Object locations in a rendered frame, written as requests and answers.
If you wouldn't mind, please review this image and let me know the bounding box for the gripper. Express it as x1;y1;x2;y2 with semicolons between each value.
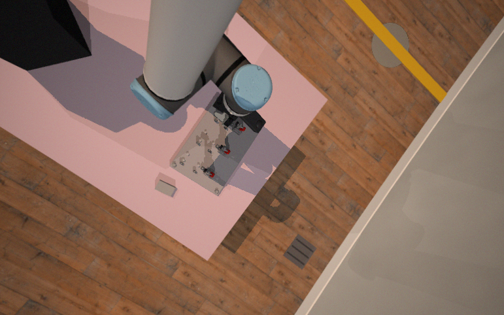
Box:
213;92;238;127

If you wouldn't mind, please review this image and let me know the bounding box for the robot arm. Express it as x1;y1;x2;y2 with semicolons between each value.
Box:
130;0;273;133

